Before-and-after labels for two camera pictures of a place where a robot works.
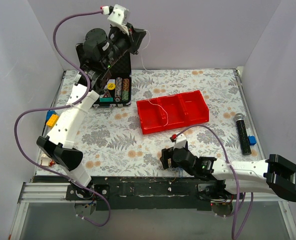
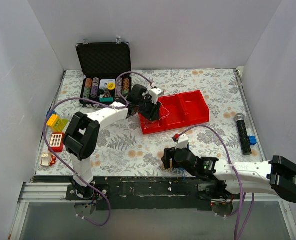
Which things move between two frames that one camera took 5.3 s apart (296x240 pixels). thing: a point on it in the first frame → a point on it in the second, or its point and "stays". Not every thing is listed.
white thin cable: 142,62 → 160,117
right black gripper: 166,158 stays
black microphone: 244,140 stays
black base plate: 161,193 stays
